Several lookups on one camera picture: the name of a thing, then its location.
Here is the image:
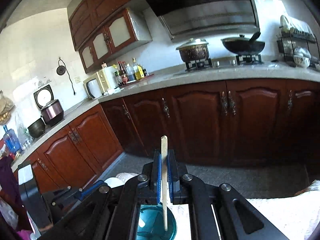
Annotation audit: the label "wooden chopstick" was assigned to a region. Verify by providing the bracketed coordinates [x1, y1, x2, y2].
[161, 135, 168, 231]

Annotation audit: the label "black wok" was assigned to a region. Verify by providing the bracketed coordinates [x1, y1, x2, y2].
[221, 31, 265, 56]

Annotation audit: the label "gas stove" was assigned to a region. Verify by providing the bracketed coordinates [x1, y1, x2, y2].
[185, 55, 263, 72]

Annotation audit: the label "brown cooking pot with lid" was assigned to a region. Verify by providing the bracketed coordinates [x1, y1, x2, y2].
[176, 38, 209, 63]

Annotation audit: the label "quilted cream tablecloth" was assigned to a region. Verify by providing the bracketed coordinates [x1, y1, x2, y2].
[103, 172, 320, 240]

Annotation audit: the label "lower wooden cabinets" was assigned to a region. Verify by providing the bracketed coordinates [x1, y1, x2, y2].
[26, 79, 319, 192]

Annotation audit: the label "upper wall cabinet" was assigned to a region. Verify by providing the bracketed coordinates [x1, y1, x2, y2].
[69, 0, 152, 74]

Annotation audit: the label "open rice cooker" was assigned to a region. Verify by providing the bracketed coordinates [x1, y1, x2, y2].
[34, 85, 64, 127]

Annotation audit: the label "yellow oil bottle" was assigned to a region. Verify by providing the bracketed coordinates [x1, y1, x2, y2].
[132, 58, 144, 80]

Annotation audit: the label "black bowl on counter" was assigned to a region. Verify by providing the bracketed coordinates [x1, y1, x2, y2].
[28, 118, 46, 139]

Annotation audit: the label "black dish rack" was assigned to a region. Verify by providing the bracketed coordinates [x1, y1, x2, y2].
[277, 15, 319, 68]

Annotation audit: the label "range hood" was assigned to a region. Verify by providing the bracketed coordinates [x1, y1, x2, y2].
[146, 0, 260, 40]

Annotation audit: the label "cream microwave oven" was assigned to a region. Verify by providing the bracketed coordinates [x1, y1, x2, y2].
[83, 67, 118, 99]

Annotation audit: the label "red sauce bottle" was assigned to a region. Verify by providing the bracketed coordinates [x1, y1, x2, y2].
[118, 61, 129, 85]

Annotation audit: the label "teal white utensil holder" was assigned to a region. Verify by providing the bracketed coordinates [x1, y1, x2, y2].
[136, 203, 177, 240]

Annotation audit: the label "blue water jug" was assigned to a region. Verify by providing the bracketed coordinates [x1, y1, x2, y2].
[3, 125, 22, 155]

